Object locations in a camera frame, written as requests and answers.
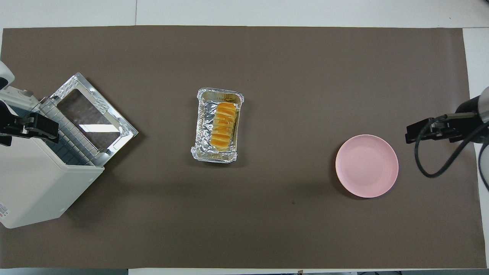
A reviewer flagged pink round plate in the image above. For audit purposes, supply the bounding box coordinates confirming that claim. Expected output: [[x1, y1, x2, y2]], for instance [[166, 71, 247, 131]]
[[335, 134, 399, 198]]

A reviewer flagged brown table mat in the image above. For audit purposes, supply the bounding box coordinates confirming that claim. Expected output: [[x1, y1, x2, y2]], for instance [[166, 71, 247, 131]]
[[0, 26, 476, 269]]

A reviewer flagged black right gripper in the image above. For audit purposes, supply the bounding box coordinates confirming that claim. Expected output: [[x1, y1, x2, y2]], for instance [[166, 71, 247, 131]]
[[406, 95, 489, 144]]

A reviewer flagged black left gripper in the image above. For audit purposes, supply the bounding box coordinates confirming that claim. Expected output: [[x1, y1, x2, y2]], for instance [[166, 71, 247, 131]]
[[0, 101, 60, 147]]

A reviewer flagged cream toaster oven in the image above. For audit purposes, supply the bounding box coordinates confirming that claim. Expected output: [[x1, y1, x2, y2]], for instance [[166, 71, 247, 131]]
[[0, 73, 139, 229]]

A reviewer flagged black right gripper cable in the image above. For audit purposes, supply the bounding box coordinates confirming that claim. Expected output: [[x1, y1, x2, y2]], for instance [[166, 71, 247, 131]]
[[415, 114, 489, 191]]

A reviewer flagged oven wire rack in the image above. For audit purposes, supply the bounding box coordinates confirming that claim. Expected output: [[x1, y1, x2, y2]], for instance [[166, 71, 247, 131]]
[[38, 97, 105, 167]]

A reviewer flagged glass oven door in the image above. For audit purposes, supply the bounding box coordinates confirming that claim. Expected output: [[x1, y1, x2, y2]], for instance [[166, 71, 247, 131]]
[[50, 73, 139, 153]]

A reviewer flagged aluminium foil tray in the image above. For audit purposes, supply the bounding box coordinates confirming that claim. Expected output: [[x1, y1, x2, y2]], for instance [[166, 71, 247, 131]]
[[191, 88, 245, 164]]

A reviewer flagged sliced yellow bread loaf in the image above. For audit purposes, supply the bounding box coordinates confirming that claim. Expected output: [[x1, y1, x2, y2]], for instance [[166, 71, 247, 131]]
[[210, 102, 236, 149]]

